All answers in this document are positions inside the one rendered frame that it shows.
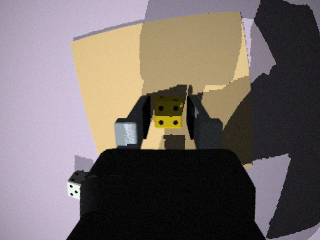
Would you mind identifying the tan flat mat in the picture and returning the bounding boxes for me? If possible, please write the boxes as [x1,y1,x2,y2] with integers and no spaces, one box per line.
[71,11,253,169]

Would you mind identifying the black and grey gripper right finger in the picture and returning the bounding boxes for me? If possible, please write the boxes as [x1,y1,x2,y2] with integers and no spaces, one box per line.
[186,96,223,149]

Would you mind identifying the yellow die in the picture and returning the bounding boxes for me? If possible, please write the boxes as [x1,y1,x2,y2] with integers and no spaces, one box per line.
[154,96,183,128]

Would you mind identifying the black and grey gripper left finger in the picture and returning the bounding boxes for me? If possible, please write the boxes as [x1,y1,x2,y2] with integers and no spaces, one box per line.
[114,96,151,149]

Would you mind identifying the white die with black pips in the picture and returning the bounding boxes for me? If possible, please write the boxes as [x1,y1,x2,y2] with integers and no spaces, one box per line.
[67,172,86,199]

